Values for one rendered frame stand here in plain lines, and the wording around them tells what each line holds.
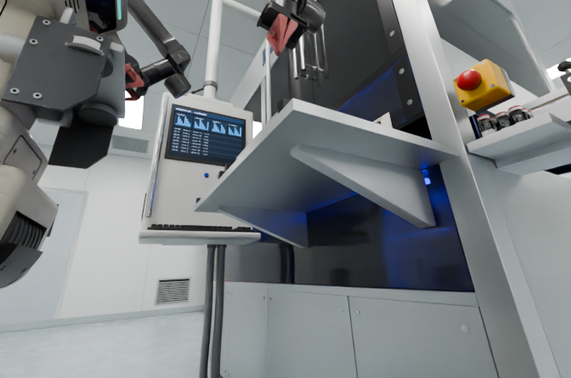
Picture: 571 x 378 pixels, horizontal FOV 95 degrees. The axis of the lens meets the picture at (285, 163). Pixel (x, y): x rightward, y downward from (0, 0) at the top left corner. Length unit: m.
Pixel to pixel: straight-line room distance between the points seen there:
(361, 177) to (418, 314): 0.34
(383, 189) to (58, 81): 0.58
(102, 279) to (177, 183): 4.60
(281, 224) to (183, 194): 0.55
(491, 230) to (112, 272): 5.63
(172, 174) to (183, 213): 0.19
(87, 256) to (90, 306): 0.81
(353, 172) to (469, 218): 0.25
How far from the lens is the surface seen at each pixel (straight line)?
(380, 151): 0.54
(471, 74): 0.65
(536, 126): 0.61
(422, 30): 0.83
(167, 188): 1.32
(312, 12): 0.73
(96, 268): 5.83
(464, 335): 0.67
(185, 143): 1.40
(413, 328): 0.74
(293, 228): 0.99
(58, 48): 0.57
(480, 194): 0.63
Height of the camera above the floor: 0.66
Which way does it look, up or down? 22 degrees up
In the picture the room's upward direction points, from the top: 3 degrees counter-clockwise
